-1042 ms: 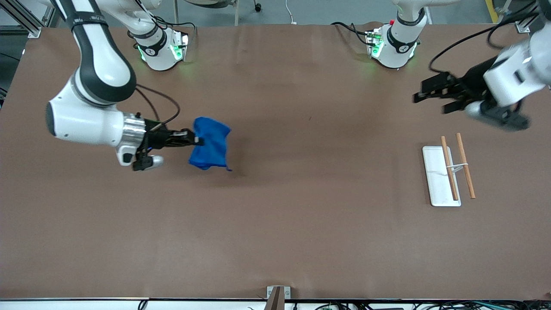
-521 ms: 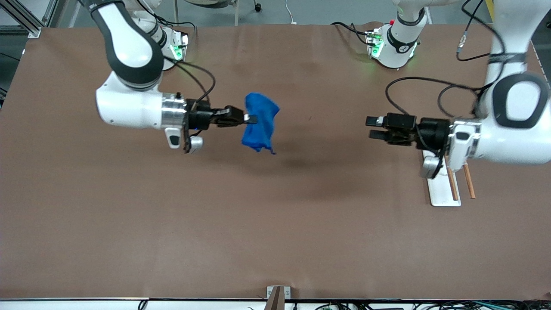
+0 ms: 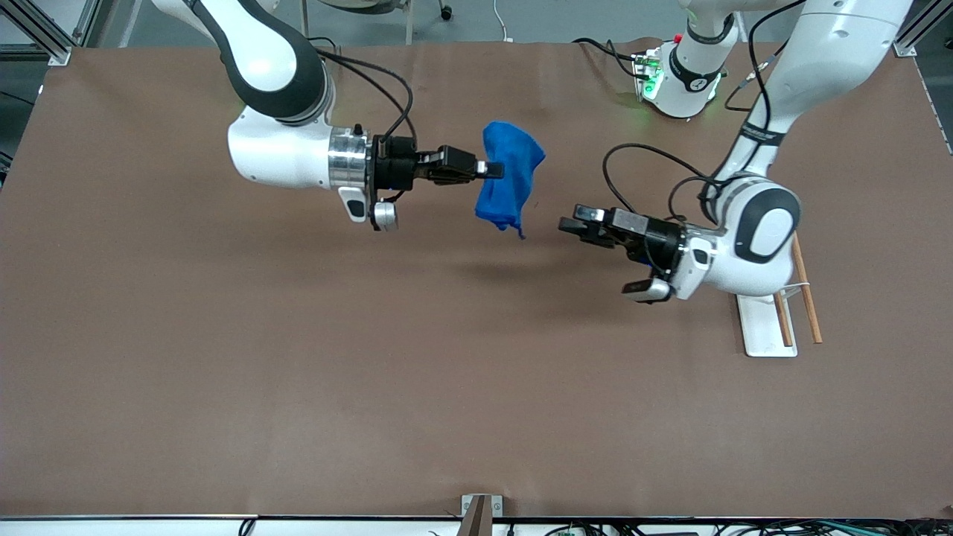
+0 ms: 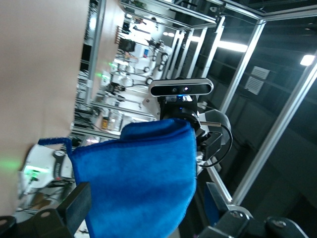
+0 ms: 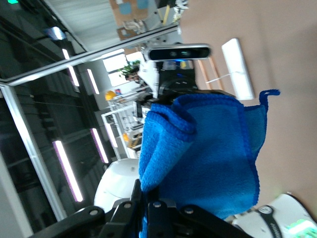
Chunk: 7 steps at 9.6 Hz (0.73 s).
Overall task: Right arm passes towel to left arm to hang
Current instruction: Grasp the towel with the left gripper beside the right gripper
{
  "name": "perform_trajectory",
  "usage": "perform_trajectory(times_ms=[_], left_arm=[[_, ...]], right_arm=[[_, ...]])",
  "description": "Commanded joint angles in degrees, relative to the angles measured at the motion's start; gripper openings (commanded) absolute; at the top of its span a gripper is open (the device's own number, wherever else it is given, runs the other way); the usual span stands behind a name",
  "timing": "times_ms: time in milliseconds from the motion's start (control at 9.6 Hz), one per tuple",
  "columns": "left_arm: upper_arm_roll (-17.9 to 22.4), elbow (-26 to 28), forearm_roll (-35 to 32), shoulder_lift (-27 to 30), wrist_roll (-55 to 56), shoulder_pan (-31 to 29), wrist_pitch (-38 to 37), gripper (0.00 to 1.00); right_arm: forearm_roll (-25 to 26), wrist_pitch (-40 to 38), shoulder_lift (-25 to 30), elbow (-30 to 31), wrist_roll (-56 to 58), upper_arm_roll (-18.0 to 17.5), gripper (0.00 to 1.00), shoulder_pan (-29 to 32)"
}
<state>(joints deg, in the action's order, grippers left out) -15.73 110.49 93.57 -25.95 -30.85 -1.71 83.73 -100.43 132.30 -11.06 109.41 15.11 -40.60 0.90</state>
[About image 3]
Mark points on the aluminium frame post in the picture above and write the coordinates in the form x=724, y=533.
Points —
x=914, y=37
x=45, y=33

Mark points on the office chair base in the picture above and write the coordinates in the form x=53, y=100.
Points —
x=445, y=11

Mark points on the white towel rack base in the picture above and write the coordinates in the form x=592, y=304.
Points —
x=763, y=327

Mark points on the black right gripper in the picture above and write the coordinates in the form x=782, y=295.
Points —
x=395, y=171

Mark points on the brown table cover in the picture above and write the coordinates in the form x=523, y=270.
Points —
x=372, y=372

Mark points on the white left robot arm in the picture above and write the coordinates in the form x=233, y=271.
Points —
x=834, y=45

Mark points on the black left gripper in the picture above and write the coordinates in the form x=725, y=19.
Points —
x=660, y=236

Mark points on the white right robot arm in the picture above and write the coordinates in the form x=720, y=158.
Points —
x=283, y=156

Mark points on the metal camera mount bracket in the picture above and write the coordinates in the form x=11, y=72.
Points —
x=476, y=514

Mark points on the blue microfibre towel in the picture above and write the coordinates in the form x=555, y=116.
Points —
x=514, y=167

